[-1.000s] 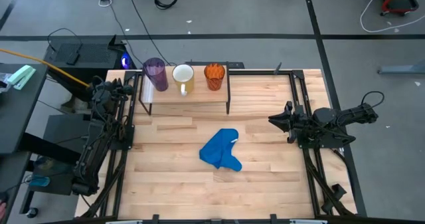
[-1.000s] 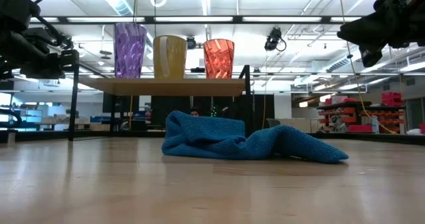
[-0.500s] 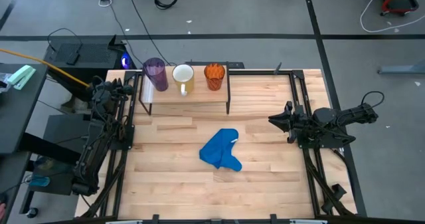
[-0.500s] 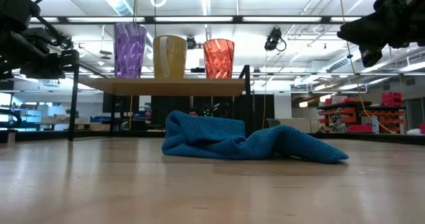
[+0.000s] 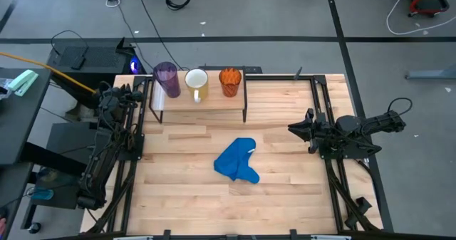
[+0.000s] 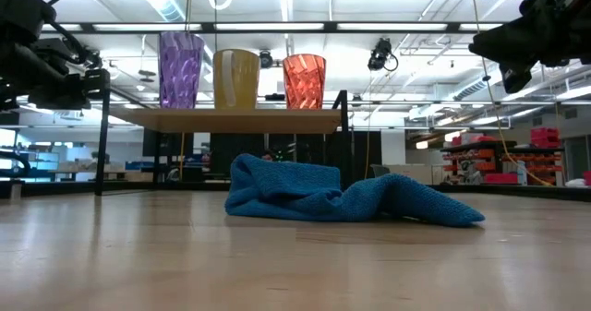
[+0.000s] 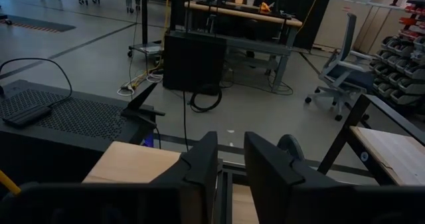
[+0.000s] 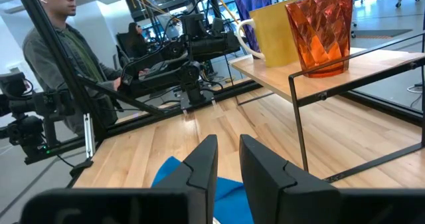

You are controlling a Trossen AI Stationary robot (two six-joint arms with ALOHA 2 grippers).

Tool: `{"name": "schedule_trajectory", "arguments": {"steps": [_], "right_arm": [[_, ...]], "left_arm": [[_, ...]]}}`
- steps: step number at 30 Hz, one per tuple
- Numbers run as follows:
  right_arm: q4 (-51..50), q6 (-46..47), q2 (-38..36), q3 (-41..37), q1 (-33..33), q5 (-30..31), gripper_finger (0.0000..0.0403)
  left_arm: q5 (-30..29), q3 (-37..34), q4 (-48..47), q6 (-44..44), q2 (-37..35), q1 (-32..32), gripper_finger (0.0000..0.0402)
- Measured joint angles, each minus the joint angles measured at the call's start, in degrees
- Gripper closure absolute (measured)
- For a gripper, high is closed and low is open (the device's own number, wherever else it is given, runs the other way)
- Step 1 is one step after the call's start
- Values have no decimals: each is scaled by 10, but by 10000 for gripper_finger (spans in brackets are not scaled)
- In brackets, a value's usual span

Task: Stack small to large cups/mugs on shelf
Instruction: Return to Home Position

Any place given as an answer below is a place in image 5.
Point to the blue microfibre cloth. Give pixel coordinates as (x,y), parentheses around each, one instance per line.
(235,160)

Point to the wooden shelf with black legs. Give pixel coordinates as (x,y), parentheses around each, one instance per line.
(213,103)

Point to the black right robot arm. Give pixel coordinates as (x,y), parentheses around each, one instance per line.
(381,122)

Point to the orange faceted plastic cup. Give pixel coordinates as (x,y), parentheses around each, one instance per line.
(230,81)

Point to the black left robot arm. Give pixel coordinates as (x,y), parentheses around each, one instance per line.
(96,168)

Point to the red wheeled cart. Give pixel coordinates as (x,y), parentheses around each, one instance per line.
(427,3)

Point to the purple faceted plastic cup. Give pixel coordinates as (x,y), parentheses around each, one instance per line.
(168,78)

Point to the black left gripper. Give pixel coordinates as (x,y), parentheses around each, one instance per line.
(112,97)

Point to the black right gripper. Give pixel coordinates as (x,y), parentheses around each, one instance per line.
(324,129)

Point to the grey table foot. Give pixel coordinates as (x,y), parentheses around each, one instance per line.
(427,74)

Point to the black aluminium table frame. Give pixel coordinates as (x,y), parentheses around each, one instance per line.
(278,77)

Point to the black computer tower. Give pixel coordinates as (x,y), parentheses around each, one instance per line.
(96,60)

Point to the teal bottle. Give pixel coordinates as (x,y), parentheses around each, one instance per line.
(42,194)

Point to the black side desk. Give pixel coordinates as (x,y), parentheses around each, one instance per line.
(18,126)

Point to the mint green stapler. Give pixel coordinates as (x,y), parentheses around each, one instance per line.
(23,82)

